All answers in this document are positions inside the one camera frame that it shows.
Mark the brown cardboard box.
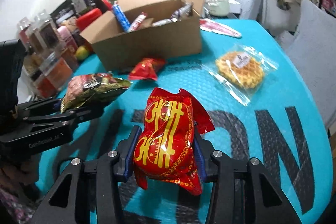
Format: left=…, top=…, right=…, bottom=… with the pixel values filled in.
left=80, top=0, right=205, bottom=71

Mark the red white flat packet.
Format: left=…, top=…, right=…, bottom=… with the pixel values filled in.
left=199, top=19, right=242, bottom=38

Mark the black coffee bag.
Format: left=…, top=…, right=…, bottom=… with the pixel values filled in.
left=50, top=0, right=77, bottom=27

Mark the teal bubble mailer mat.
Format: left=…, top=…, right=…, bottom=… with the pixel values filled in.
left=32, top=20, right=333, bottom=223

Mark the red plastic container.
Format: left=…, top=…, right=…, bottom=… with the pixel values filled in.
left=76, top=8, right=102, bottom=31

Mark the yellow green fruit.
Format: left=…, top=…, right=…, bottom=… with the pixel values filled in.
left=75, top=46, right=91, bottom=62

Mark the waffle in clear wrapper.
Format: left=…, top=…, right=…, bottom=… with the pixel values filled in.
left=201, top=44, right=278, bottom=106

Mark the green red snack bag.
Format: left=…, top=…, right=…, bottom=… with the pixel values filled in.
left=60, top=73, right=131, bottom=113

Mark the clear spice box set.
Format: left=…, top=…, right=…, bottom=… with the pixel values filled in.
left=18, top=10, right=79, bottom=98

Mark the pink bottle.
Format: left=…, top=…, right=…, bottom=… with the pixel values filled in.
left=57, top=26, right=78, bottom=55

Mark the small red snack packet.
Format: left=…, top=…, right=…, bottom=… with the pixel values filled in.
left=128, top=58, right=166, bottom=81

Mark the silver wrapped snack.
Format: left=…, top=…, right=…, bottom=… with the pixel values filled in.
left=152, top=2, right=194, bottom=27

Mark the blue snack tube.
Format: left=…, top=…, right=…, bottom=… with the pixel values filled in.
left=112, top=3, right=130, bottom=32

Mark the large red snack bag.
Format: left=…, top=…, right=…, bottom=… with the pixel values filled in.
left=133, top=88, right=215, bottom=196

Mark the grey covered chair right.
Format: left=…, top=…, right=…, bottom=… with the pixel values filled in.
left=285, top=0, right=335, bottom=127

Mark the red white snack bar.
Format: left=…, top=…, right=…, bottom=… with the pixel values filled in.
left=127, top=12, right=147, bottom=32

